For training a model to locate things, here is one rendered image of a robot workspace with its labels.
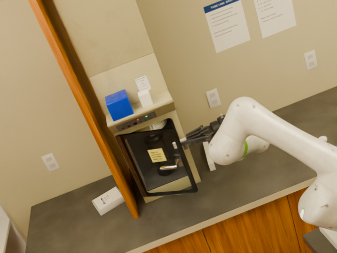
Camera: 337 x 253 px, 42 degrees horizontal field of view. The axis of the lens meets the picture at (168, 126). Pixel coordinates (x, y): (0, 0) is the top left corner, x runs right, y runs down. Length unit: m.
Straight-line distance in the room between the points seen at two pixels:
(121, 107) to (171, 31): 0.66
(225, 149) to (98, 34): 0.76
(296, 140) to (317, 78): 1.31
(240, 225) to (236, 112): 0.80
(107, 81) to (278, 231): 1.16
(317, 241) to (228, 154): 0.54
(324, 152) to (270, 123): 0.21
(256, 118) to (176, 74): 1.01
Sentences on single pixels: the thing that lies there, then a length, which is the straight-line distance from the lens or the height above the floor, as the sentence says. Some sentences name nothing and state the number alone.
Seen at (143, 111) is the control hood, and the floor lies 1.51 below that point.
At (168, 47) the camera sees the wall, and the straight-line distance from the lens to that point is 2.51.
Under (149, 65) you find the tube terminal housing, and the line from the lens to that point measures 2.06.
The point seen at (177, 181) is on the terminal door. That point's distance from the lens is 2.24.
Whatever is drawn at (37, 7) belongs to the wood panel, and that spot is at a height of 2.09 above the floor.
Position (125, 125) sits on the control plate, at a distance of 2.08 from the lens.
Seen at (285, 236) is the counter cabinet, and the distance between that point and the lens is 2.45.
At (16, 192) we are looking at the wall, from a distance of 2.87.
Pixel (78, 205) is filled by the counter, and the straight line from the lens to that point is 2.66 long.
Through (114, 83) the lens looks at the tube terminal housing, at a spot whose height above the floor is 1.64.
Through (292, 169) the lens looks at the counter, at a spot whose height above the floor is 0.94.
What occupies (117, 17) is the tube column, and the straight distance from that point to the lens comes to 1.98.
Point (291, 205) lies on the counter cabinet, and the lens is 2.34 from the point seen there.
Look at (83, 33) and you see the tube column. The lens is 1.99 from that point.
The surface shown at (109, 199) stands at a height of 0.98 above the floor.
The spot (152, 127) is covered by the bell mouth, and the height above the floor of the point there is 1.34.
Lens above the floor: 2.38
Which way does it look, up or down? 29 degrees down
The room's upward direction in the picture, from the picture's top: 21 degrees counter-clockwise
